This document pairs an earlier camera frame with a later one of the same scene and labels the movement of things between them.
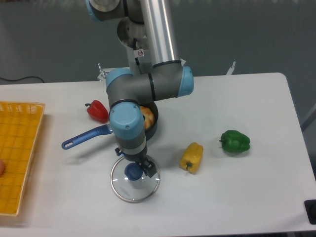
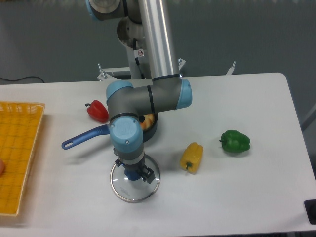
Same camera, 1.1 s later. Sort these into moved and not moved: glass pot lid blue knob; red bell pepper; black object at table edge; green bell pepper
Moved: glass pot lid blue knob
Not moved: green bell pepper; black object at table edge; red bell pepper
